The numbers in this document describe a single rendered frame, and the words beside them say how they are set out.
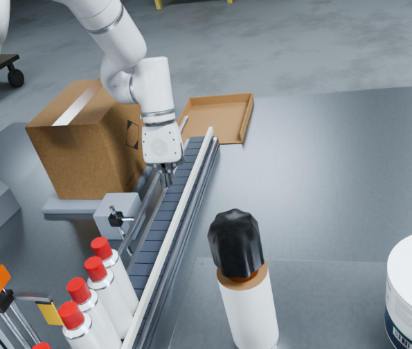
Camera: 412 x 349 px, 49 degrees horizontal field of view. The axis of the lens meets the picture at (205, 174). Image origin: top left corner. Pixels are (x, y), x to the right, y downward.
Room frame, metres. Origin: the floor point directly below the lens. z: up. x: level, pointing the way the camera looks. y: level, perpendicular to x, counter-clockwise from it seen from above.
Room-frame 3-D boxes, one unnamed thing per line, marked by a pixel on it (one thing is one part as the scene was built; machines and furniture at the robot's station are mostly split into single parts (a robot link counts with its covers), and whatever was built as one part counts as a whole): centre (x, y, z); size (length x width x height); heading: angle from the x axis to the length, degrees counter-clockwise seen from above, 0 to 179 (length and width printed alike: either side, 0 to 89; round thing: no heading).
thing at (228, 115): (1.49, -0.08, 0.85); 0.30 x 0.26 x 0.04; 160
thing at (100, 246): (0.66, 0.23, 0.98); 0.05 x 0.05 x 0.20
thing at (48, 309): (0.51, 0.30, 1.09); 0.03 x 0.01 x 0.06; 70
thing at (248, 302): (0.53, -0.02, 1.03); 0.09 x 0.09 x 0.30
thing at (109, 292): (0.61, 0.24, 0.98); 0.05 x 0.05 x 0.20
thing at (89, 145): (1.29, 0.31, 0.99); 0.30 x 0.24 x 0.27; 158
